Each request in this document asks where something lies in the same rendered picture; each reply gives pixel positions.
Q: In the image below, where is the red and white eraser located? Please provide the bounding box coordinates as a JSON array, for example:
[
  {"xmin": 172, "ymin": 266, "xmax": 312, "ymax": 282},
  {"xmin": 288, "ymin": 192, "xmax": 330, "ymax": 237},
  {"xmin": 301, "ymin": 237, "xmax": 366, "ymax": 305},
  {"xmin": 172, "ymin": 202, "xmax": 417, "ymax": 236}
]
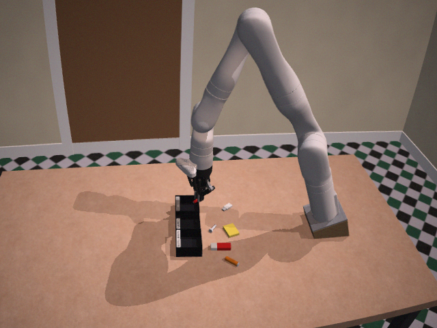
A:
[{"xmin": 211, "ymin": 243, "xmax": 231, "ymax": 251}]

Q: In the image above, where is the black three-compartment bin rack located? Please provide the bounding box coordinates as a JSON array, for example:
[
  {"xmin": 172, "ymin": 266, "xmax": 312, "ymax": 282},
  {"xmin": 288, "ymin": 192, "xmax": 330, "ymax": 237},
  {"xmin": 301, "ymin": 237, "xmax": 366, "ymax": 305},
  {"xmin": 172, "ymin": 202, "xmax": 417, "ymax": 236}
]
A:
[{"xmin": 175, "ymin": 195, "xmax": 203, "ymax": 257}]

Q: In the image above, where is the orange aa battery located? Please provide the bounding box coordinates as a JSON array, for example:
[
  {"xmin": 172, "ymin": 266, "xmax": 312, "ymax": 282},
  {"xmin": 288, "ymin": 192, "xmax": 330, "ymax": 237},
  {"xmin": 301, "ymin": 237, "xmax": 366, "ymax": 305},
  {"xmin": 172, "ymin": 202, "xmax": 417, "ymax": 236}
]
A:
[{"xmin": 225, "ymin": 256, "xmax": 240, "ymax": 267}]

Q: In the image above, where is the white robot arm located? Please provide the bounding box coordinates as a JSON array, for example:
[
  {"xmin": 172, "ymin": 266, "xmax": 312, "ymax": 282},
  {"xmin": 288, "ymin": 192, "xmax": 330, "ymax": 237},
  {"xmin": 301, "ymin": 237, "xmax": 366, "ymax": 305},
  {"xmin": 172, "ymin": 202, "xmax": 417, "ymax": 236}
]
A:
[{"xmin": 175, "ymin": 8, "xmax": 339, "ymax": 222}]

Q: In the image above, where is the yellow flat square pad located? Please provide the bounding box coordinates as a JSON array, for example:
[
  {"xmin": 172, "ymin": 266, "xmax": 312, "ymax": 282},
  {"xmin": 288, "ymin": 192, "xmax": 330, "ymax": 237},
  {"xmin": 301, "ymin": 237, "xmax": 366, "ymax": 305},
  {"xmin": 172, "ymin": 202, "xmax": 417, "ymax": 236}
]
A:
[{"xmin": 223, "ymin": 223, "xmax": 240, "ymax": 238}]

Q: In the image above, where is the white usb stick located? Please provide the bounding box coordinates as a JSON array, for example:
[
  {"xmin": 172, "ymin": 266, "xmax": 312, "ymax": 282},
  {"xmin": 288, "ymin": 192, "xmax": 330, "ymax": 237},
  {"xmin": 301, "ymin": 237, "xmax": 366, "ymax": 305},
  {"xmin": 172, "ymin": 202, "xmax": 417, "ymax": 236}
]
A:
[{"xmin": 222, "ymin": 203, "xmax": 233, "ymax": 211}]

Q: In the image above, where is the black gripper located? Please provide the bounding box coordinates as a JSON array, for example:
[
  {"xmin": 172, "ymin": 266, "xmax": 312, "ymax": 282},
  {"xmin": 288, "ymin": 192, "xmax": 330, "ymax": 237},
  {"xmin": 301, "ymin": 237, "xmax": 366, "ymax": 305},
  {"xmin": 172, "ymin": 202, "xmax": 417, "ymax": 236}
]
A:
[{"xmin": 187, "ymin": 166, "xmax": 215, "ymax": 202}]

